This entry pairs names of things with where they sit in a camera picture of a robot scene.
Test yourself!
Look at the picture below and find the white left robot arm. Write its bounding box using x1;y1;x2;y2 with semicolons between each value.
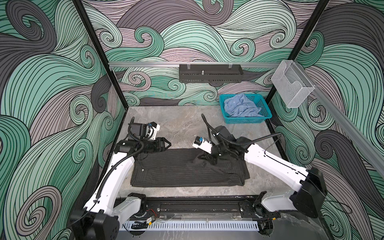
70;137;172;240

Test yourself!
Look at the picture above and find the white slotted cable duct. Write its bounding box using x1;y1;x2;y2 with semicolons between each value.
120;221;259;232

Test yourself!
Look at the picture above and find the black perforated wall tray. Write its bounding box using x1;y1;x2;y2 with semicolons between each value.
179;65;244;85

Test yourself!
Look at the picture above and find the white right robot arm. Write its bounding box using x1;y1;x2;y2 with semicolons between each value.
199;141;328;218

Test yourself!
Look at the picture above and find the teal plastic basket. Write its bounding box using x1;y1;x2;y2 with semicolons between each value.
219;94;272;124

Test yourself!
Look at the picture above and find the black vertical frame post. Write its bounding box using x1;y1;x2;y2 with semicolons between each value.
73;0;129;111
263;0;331;107

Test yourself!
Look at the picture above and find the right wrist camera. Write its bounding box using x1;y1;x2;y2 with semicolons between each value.
193;136;213;154

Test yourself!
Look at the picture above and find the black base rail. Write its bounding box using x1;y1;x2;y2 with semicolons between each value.
116;196;301;223

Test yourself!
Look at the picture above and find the clear plastic wall bin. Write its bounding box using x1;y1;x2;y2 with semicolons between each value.
271;60;315;109

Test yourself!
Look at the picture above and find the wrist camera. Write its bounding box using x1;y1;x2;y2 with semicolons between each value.
131;122;160;140
193;136;213;154

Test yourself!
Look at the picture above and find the black vertical frame post left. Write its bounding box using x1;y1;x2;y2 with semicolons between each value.
73;0;129;111

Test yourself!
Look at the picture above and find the black vertical frame post right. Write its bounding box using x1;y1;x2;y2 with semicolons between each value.
263;0;331;107

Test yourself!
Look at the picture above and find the aluminium side wall rail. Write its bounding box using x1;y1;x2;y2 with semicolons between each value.
298;64;384;176

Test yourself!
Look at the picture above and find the dark grey pinstripe shirt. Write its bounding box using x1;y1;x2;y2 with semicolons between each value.
131;149;250;188

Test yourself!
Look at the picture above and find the light blue shirt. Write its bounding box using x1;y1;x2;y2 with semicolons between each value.
224;94;263;118

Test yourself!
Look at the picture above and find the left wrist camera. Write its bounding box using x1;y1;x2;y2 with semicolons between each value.
131;122;160;140

